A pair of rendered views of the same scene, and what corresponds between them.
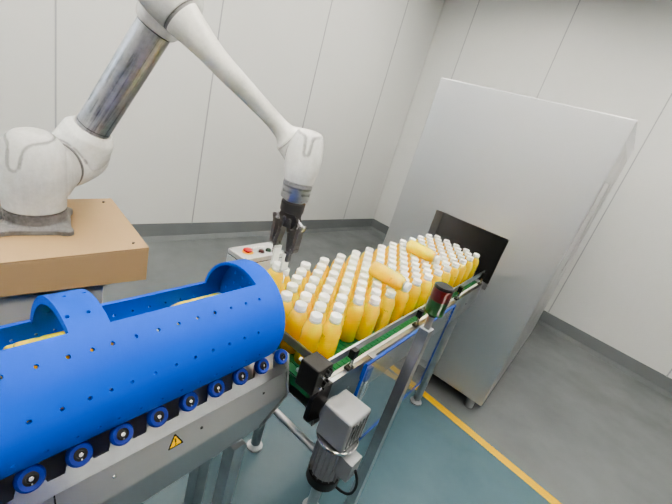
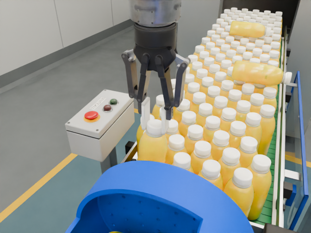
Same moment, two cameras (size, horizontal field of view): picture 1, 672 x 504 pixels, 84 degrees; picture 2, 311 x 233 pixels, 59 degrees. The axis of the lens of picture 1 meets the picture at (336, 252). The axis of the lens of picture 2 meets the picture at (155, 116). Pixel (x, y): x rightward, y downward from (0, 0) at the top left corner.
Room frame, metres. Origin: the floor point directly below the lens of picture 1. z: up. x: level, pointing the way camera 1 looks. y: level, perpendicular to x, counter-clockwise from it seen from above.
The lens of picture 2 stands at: (0.64, 0.27, 1.51)
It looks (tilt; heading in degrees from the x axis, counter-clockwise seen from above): 34 degrees down; 349
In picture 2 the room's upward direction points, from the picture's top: straight up
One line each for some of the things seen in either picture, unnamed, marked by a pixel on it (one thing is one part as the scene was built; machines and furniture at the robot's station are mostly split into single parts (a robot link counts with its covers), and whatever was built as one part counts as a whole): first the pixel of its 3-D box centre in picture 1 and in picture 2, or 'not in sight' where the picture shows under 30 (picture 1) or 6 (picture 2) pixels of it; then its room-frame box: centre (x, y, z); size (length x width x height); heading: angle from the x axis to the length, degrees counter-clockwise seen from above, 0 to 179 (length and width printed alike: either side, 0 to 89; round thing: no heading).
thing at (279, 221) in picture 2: (432, 302); (283, 78); (1.60, -0.50, 0.96); 1.60 x 0.01 x 0.03; 147
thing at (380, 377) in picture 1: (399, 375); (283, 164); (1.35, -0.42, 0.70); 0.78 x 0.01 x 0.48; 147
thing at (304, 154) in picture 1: (304, 155); not in sight; (1.14, 0.17, 1.51); 0.13 x 0.11 x 0.16; 12
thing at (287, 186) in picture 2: (351, 358); (283, 196); (1.04, -0.15, 0.94); 0.03 x 0.02 x 0.08; 147
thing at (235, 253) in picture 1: (255, 261); (103, 122); (1.30, 0.28, 1.05); 0.20 x 0.10 x 0.10; 147
